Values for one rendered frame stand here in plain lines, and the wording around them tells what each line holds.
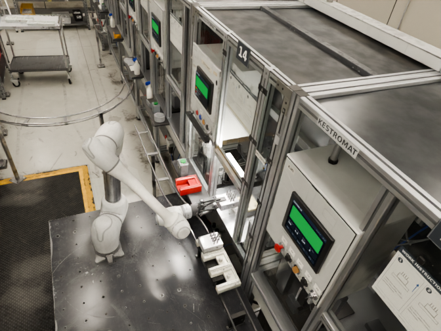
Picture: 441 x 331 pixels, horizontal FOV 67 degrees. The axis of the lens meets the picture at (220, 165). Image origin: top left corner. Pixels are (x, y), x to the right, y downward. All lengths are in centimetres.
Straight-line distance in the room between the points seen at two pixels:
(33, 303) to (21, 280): 26
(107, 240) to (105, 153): 62
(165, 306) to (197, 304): 19
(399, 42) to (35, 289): 299
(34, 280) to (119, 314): 123
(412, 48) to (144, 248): 191
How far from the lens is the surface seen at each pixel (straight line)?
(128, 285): 221
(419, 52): 189
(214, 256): 208
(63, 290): 228
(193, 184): 234
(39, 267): 326
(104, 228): 215
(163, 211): 183
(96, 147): 178
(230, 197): 211
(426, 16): 538
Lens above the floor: 257
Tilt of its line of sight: 40 degrees down
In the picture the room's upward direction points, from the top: 7 degrees clockwise
